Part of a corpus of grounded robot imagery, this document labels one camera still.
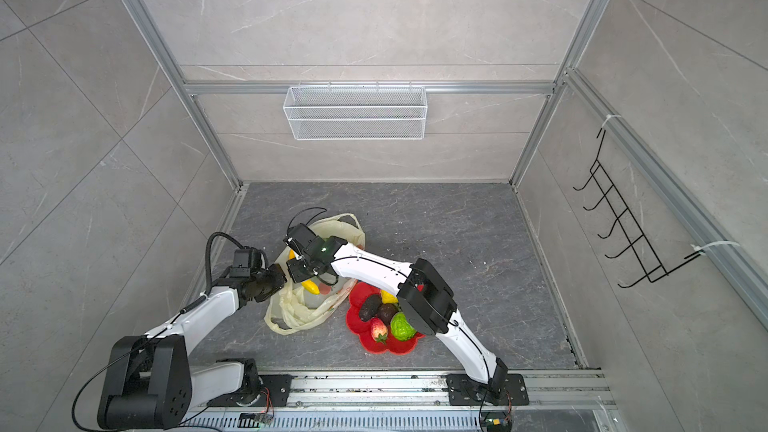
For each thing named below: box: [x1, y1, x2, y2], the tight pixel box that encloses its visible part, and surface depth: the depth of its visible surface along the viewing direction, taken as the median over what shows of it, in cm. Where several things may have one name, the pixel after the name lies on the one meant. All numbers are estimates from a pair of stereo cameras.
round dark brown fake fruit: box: [375, 303, 398, 326], surface depth 84 cm
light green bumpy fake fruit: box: [390, 312, 417, 342], surface depth 79 cm
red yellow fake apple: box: [370, 317, 388, 345], surface depth 81 cm
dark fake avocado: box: [359, 294, 382, 322], surface depth 83 cm
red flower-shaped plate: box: [346, 282, 425, 355], surface depth 82 cm
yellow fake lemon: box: [381, 290, 399, 304], surface depth 86 cm
